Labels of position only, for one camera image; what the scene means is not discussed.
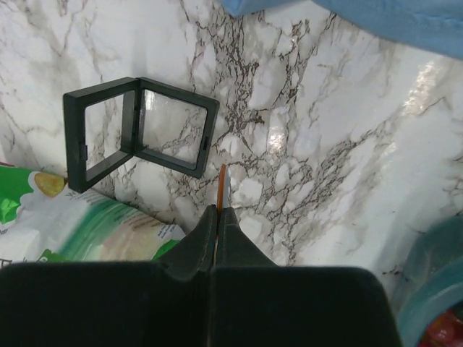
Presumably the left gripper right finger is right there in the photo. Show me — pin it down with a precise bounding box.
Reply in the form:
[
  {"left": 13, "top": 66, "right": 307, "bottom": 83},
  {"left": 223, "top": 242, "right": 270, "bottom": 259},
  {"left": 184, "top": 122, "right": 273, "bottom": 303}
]
[{"left": 209, "top": 208, "right": 401, "bottom": 346}]

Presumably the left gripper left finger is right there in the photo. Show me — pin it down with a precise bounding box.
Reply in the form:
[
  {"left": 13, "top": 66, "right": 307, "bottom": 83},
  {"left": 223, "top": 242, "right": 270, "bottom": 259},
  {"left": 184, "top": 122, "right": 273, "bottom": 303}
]
[{"left": 1, "top": 206, "right": 218, "bottom": 346}]

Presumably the blue short-sleeved shirt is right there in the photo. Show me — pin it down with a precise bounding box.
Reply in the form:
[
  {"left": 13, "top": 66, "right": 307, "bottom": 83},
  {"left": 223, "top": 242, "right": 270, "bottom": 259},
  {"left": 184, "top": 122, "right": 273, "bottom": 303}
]
[{"left": 221, "top": 0, "right": 463, "bottom": 61}]

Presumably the green chips bag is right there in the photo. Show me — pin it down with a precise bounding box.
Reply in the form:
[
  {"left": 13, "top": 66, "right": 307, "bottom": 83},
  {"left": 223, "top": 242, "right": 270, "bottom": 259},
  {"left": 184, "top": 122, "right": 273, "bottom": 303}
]
[{"left": 1, "top": 164, "right": 185, "bottom": 267}]

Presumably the teal plastic fruit bowl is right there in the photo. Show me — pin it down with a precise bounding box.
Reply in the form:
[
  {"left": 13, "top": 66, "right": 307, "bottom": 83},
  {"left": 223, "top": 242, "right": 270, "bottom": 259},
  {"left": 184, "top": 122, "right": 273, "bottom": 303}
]
[{"left": 391, "top": 216, "right": 462, "bottom": 346}]

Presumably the black rectangular frame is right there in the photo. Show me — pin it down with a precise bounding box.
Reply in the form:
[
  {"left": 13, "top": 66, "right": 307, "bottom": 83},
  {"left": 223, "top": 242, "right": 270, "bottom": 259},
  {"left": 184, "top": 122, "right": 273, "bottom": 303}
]
[{"left": 62, "top": 77, "right": 220, "bottom": 193}]

